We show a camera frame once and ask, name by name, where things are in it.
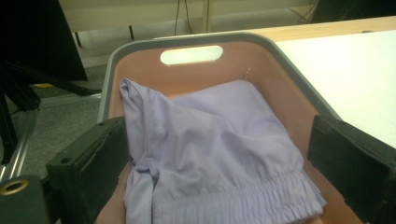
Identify black monitor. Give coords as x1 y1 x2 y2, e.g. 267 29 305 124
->
0 0 89 83

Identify purple pants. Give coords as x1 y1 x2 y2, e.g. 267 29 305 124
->
120 77 328 224

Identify white table cover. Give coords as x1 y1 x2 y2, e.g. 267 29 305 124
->
275 29 396 149

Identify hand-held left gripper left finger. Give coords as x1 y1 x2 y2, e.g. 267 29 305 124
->
40 116 131 224

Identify pink basket with grey rim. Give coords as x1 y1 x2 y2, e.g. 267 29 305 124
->
95 32 365 224

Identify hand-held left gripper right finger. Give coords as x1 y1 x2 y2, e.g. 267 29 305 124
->
306 114 396 224

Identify thin black cable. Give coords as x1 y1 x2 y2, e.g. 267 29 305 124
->
184 0 194 35
174 0 182 36

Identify aluminium frame rail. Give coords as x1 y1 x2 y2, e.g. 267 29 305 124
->
0 92 103 183

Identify black metal stand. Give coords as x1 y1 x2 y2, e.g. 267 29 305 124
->
0 61 103 166

